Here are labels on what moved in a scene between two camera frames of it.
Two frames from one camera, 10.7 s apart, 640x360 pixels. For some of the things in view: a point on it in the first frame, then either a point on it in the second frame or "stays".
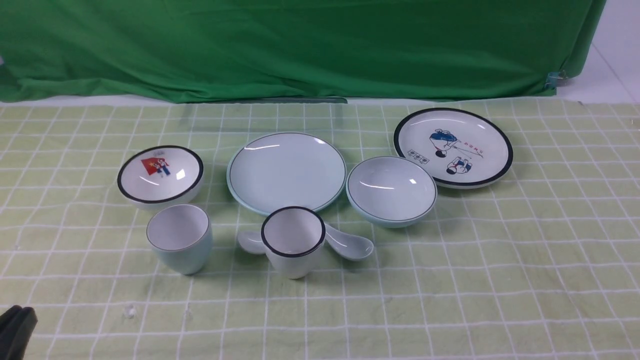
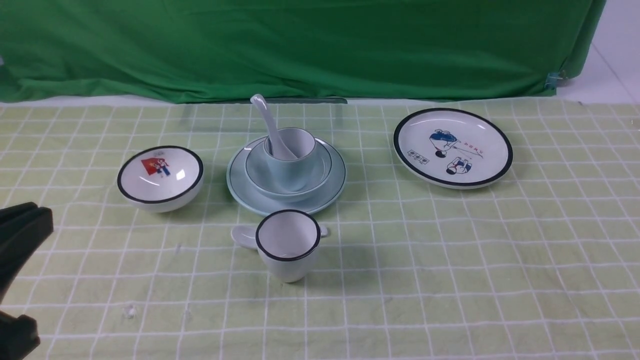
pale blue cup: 181,236 -> 291,175
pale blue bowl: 392,191 -> 260,178
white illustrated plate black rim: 460,150 stays
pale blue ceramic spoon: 354,248 -> 278,148
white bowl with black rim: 161,176 stays
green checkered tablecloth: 542,264 stays
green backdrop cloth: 188,51 stays
